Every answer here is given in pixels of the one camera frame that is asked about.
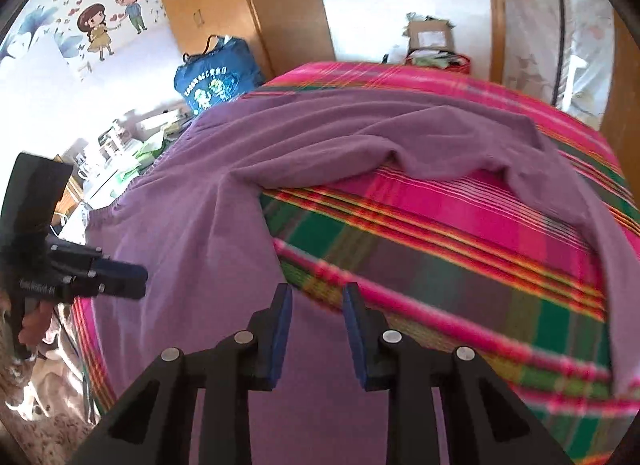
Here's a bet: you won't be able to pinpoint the cartoon wall sticker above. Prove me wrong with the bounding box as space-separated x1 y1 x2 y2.
0 0 169 82

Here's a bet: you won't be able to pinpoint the white side table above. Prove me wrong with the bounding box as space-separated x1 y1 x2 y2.
74 109 197 212

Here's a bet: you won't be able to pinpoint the person's left hand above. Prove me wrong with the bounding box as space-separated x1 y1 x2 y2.
18 303 54 349

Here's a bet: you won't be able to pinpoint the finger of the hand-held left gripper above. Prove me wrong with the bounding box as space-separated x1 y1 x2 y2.
47 239 149 302

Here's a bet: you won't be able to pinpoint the pink green plaid blanket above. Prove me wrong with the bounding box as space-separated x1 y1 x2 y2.
70 61 634 465

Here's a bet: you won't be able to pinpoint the wooden nightstand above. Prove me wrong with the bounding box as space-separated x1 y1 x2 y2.
51 154 87 216

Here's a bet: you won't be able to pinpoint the cardboard box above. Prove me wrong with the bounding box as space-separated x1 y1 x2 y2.
404 18 459 54

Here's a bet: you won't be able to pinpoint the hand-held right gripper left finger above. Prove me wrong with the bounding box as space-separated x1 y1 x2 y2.
66 283 294 465

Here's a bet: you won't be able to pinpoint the red printed bucket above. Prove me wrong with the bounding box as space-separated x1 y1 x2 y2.
403 51 472 76

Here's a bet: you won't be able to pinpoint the purple pants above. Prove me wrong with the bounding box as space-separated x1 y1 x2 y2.
84 89 640 465

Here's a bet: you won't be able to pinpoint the wooden framed glass door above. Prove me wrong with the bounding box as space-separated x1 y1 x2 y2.
481 0 640 156

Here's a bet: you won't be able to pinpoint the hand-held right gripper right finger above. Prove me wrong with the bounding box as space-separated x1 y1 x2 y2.
342 283 576 465

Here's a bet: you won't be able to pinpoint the blue printed tote bag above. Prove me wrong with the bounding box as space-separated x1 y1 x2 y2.
173 34 267 114

